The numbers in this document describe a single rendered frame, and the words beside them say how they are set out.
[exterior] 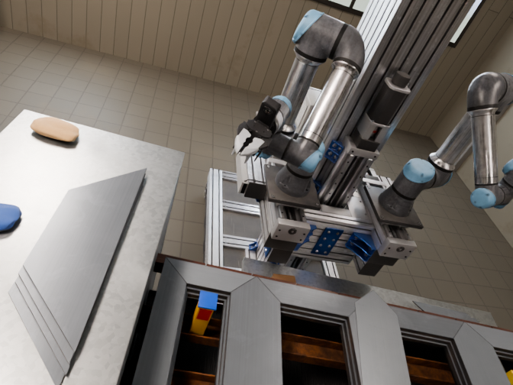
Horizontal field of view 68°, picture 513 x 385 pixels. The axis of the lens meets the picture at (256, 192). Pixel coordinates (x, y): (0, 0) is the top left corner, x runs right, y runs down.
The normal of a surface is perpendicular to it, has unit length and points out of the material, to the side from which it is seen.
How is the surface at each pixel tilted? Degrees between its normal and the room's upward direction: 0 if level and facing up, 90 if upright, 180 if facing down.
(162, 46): 90
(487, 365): 0
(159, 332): 0
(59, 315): 0
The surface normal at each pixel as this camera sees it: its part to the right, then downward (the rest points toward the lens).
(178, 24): 0.07, 0.66
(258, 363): 0.30, -0.73
